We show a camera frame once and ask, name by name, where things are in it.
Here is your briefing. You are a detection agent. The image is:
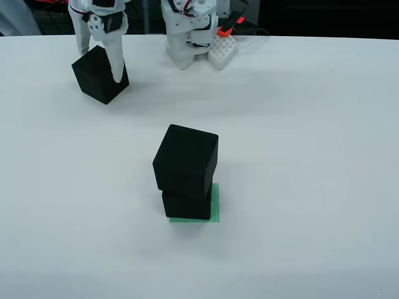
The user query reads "pale plastic cover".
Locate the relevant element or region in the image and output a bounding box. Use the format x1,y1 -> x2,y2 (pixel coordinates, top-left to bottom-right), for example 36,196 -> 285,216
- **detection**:
0,0 -> 42,37

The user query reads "red white black servo cable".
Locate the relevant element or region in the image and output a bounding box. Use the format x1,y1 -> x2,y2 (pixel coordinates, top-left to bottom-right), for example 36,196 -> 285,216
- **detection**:
67,0 -> 92,16
181,0 -> 200,20

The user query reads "black orange-tipped clamp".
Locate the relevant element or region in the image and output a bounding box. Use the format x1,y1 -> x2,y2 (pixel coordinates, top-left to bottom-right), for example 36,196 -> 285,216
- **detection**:
217,0 -> 250,36

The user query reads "white perforated block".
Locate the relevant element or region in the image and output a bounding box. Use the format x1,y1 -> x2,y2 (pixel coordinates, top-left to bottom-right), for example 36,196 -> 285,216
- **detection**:
208,34 -> 238,71

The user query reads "black cube with scuff mark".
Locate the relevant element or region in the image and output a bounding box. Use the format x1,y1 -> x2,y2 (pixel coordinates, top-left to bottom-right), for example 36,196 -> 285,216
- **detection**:
161,182 -> 213,221

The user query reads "green striped square marker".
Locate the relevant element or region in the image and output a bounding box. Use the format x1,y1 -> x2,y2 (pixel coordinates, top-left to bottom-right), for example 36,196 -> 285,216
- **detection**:
169,183 -> 221,224

